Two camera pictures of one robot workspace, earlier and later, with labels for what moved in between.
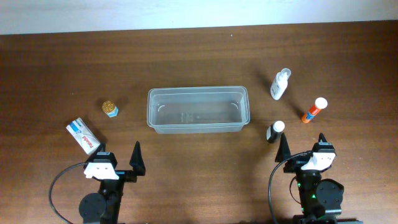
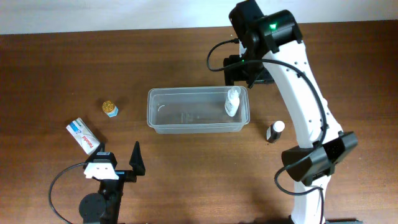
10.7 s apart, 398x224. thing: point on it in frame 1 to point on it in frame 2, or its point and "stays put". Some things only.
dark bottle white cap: [273, 131] stays put
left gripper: [136, 162] stays put
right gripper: [295, 163] to [234, 73]
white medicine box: [83, 135] stays put
